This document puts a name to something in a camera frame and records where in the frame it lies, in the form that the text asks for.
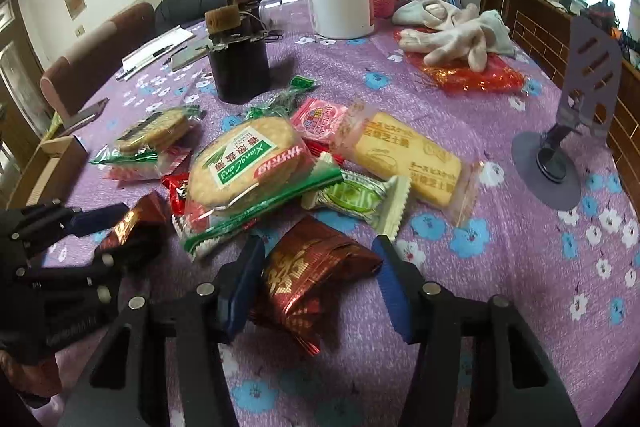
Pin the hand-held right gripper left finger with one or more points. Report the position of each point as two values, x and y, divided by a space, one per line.
245 289

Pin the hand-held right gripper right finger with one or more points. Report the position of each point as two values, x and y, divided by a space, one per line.
392 294

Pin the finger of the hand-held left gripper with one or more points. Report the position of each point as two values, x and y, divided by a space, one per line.
97 219
85 274

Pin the small dark red snack packet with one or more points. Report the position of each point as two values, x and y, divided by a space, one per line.
135 219

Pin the dark red gold-print snack packet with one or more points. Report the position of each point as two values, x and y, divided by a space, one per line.
310 277

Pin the cardboard box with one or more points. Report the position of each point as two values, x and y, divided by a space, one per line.
50 162

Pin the pink cartoon snack packet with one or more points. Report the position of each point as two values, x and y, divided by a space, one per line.
317 119

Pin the person's left hand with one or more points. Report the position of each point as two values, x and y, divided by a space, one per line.
30 377

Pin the small green red cracker packet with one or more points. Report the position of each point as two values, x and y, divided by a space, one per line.
150 137

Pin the green white candy packet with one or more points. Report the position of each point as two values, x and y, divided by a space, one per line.
360 199

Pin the green floral cushion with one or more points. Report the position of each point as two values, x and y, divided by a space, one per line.
55 124

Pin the black phone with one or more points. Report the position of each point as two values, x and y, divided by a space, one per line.
85 114

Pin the large round cracker packet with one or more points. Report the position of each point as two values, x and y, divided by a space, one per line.
245 167

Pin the yellow biscuit clear packet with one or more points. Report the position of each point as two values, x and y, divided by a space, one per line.
405 162

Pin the brown upholstered chair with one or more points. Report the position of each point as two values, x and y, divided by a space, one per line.
95 52

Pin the black pen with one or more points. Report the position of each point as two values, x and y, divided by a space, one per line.
162 52

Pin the wooden glass-panel door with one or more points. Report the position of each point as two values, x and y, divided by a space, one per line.
15 57

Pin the white notebook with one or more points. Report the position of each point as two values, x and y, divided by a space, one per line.
155 44

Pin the grey flat card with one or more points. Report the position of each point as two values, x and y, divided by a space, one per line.
185 57

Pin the dark round container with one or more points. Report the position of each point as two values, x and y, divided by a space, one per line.
240 67

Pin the green empty wrapper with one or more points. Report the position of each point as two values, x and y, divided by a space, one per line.
300 85

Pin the red gold plastic bag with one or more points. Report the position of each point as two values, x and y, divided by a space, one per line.
470 79

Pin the grey purple phone stand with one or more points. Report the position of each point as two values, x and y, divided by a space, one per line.
575 117

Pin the clear plastic cup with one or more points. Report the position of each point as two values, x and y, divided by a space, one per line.
282 7

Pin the brick-pattern wooden cabinet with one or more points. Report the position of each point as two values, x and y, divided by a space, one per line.
540 37

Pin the white plastic jar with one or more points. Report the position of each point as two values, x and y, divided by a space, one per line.
340 2

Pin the small wall picture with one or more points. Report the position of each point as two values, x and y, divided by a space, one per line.
74 2

